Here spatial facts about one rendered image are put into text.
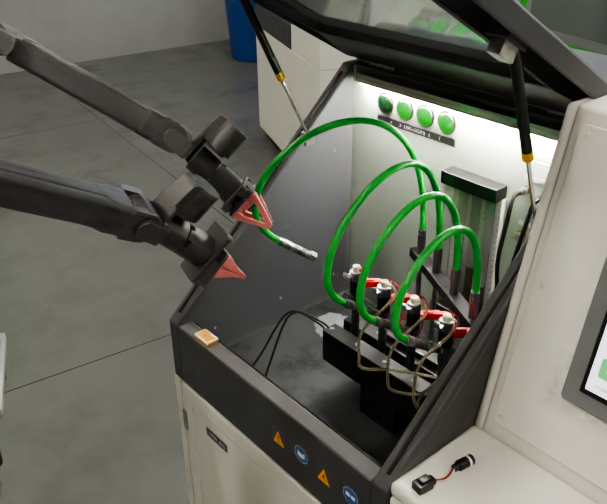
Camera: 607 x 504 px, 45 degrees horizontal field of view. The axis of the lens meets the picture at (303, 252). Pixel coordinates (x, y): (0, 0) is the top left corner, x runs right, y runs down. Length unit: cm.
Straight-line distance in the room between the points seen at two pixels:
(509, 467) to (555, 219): 42
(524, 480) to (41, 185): 89
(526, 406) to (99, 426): 194
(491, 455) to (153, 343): 219
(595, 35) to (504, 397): 296
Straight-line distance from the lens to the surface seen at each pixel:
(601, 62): 171
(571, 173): 124
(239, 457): 172
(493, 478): 132
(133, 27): 816
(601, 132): 122
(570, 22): 422
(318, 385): 171
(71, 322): 357
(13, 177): 103
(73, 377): 322
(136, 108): 148
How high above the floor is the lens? 191
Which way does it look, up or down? 29 degrees down
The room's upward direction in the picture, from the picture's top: 1 degrees counter-clockwise
